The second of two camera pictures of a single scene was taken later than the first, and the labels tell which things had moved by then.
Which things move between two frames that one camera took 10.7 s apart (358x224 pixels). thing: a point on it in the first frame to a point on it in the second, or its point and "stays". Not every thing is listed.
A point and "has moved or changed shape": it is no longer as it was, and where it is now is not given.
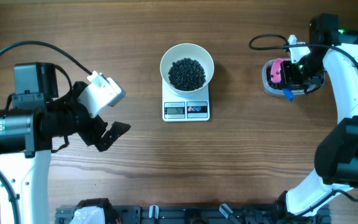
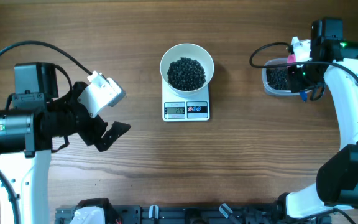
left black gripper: x=111 y=135 stays
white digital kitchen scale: x=177 y=108 stays
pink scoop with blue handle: x=275 y=76 has moved or changed shape
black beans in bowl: x=186 y=74 stays
